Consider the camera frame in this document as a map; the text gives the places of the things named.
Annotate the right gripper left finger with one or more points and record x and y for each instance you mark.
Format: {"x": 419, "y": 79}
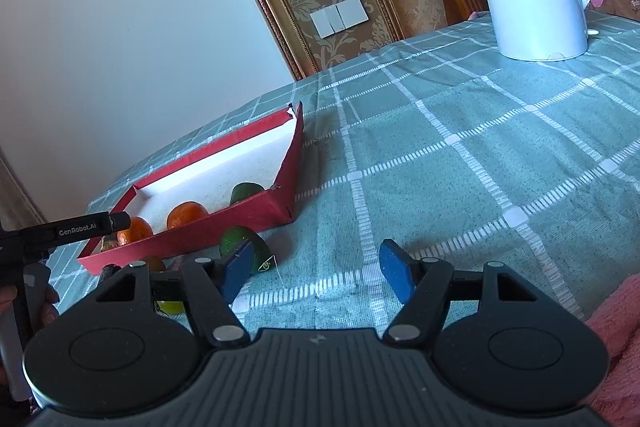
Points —
{"x": 209, "y": 288}

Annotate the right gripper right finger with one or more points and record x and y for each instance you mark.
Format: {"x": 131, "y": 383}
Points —
{"x": 422, "y": 287}

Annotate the orange mandarin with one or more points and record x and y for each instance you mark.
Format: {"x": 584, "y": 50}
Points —
{"x": 184, "y": 214}
{"x": 138, "y": 229}

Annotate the dark sugarcane piece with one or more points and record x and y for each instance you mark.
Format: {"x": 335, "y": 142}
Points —
{"x": 107, "y": 272}

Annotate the brown longan fruit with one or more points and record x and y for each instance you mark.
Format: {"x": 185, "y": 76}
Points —
{"x": 109, "y": 242}

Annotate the green plaid bed sheet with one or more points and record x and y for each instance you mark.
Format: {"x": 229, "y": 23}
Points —
{"x": 455, "y": 152}

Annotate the red shallow cardboard box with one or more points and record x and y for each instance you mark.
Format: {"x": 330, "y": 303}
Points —
{"x": 267, "y": 152}

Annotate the pink floral towel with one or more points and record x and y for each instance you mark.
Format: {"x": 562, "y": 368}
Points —
{"x": 616, "y": 322}

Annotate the crumpled cloth by headboard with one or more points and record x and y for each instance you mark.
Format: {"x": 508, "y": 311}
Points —
{"x": 623, "y": 8}

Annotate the white wall switch panel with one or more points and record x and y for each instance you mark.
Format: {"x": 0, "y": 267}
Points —
{"x": 338, "y": 17}

